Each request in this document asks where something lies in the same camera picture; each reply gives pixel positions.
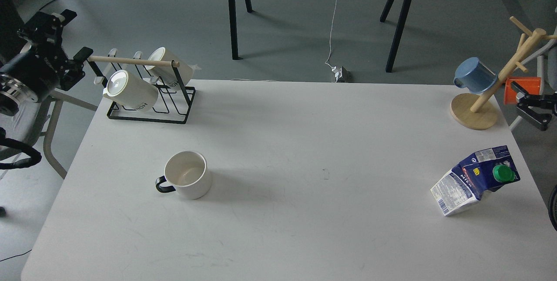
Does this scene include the wooden mug tree stand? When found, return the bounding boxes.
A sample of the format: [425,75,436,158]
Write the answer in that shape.
[450,16,556,130]

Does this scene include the black wire mug rack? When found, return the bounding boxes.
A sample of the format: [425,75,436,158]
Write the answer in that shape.
[87,49,197,124]

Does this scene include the blue cup on tree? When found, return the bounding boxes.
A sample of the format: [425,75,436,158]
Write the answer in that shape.
[453,57,497,94]

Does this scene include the white mug front on rack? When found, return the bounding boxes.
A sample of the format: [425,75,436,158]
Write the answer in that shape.
[103,70,159,112]

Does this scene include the white mug rear on rack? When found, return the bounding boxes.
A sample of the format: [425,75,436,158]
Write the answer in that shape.
[145,47,194,90]

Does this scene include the grey chair left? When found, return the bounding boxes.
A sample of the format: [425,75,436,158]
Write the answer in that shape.
[0,90,98,180]

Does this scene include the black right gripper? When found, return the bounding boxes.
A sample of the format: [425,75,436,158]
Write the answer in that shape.
[511,81,557,131]

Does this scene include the black table trestle right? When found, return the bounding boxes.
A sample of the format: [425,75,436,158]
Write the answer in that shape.
[379,0,412,73]

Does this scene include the black table trestle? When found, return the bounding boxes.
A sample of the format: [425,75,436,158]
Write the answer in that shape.
[225,0,253,60]
[379,0,412,73]

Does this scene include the power strip on floor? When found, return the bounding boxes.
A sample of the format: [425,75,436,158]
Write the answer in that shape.
[332,66,352,83]

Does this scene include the white mug on rack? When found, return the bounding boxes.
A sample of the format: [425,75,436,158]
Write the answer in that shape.
[103,70,159,112]
[145,47,194,90]

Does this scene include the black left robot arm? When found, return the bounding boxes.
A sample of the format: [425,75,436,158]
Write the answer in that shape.
[1,9,97,177]

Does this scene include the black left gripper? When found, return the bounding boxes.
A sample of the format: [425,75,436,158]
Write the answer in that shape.
[17,10,94,91]

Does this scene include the black table trestle left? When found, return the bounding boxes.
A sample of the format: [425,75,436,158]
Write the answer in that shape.
[225,0,253,60]

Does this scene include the white mug black handle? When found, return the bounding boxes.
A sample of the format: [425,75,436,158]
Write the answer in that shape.
[155,151,213,200]

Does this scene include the blue milk carton green cap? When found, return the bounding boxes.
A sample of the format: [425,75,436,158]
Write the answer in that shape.
[430,145,520,216]

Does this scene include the orange cup on tree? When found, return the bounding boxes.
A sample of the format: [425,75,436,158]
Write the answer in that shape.
[503,77,543,105]

